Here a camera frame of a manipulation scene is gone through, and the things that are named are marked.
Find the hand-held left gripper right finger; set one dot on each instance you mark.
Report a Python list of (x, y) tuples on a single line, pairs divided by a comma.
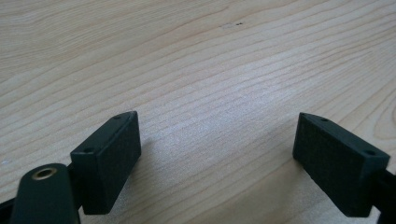
[(336, 168)]

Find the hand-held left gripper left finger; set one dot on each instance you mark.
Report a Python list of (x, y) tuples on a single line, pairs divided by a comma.
[(106, 165)]

